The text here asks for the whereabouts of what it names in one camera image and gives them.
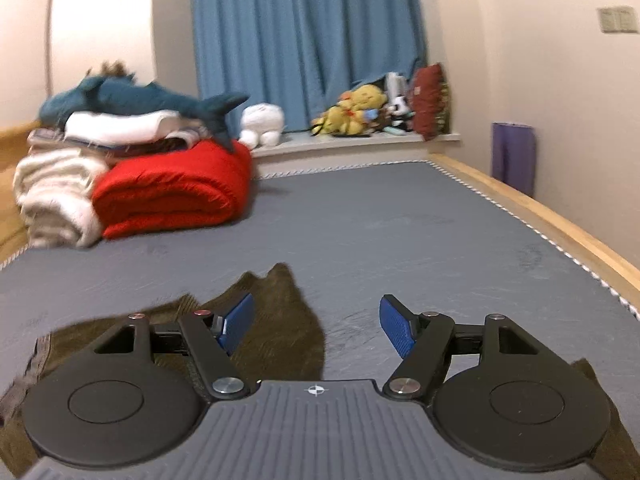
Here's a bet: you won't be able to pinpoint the black and white toy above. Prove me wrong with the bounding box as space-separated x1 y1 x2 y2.
384 72 414 129

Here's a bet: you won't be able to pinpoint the white plush toy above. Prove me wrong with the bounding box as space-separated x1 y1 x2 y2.
237 103 286 150

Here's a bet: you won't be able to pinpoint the purple box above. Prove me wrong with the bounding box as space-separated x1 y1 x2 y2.
491 122 537 197

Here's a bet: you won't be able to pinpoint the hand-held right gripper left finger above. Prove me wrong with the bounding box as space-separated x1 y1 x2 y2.
92 292 256 402

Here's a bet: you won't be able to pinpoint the brown furry plush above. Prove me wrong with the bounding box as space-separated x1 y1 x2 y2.
87 60 137 82

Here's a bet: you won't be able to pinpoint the blue shark plush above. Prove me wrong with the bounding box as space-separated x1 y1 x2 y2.
39 75 250 153

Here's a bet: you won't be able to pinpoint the red folded blanket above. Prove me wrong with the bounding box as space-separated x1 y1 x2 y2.
92 139 254 240

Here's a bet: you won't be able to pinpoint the dark olive pants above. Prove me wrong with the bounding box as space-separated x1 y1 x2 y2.
0 262 638 480

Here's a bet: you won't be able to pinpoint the red box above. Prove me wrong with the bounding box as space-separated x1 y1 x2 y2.
409 63 451 142

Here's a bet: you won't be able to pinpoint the white fluffy blanket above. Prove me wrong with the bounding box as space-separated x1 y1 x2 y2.
14 147 108 250

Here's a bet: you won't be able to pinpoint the yellow plush toy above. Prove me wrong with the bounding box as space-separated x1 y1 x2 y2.
311 85 389 137

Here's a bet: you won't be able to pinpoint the striped folded cloth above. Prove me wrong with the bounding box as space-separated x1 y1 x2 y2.
27 127 213 155

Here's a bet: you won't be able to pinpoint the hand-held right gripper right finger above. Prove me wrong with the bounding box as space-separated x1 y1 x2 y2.
379 294 544 404

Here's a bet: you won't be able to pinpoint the blue curtain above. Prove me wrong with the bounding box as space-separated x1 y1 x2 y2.
190 0 429 133

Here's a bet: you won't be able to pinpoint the white folded towel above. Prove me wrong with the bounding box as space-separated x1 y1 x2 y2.
64 110 201 144

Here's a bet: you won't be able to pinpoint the wall switch plate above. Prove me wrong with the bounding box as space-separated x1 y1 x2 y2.
597 6 639 35

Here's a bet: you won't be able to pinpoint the grey bed mattress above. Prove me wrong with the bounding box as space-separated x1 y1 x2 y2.
0 160 640 396

